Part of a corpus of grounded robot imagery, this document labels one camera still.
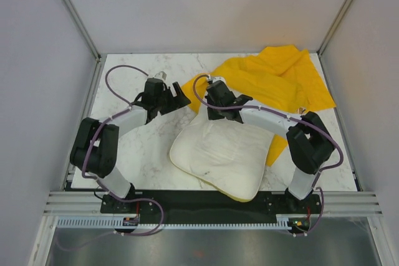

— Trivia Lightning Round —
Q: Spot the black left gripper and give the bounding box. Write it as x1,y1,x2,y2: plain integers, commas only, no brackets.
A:
155,83,190,116

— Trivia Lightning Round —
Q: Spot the white pillow yellow piping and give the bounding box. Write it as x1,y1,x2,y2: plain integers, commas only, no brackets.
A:
170,113,272,202

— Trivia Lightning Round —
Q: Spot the yellow pillowcase with logo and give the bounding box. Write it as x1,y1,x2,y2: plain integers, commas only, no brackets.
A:
180,44,337,167

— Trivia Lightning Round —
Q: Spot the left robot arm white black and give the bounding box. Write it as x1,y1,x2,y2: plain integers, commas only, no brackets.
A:
69,77,191,212

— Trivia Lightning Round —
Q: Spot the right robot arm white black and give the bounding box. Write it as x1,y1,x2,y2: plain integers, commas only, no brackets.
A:
204,80,337,213

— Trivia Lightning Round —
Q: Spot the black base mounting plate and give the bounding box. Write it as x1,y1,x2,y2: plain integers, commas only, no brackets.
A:
100,188,324,225

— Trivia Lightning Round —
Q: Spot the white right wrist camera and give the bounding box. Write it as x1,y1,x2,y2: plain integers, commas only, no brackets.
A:
207,75,226,84

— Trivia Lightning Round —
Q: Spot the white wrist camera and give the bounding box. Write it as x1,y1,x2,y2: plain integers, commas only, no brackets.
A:
154,71,167,81
207,75,226,84

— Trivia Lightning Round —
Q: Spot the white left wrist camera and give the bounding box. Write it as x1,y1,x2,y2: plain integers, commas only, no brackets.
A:
154,71,167,81

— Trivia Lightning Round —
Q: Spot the left aluminium corner post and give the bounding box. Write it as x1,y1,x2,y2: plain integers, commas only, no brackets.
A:
61,0,101,62

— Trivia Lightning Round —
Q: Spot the aluminium corner post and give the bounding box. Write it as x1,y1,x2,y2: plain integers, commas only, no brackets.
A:
317,0,355,58
61,0,101,62

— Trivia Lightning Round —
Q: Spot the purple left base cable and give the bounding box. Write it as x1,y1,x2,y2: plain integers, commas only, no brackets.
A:
93,191,168,238

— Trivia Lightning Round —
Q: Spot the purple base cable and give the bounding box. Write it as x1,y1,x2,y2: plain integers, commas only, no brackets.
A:
93,191,168,238
288,187,327,239

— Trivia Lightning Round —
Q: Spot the aluminium front frame rail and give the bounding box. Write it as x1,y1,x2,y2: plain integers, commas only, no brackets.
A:
44,191,382,217

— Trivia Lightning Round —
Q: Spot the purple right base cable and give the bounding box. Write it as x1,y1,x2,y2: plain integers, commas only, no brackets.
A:
288,187,327,239

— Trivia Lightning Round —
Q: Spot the white slotted cable duct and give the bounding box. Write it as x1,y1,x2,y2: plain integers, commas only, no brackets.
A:
56,216,292,230

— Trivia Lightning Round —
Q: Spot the right aluminium corner post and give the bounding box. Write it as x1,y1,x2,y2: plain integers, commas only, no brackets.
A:
317,0,355,58

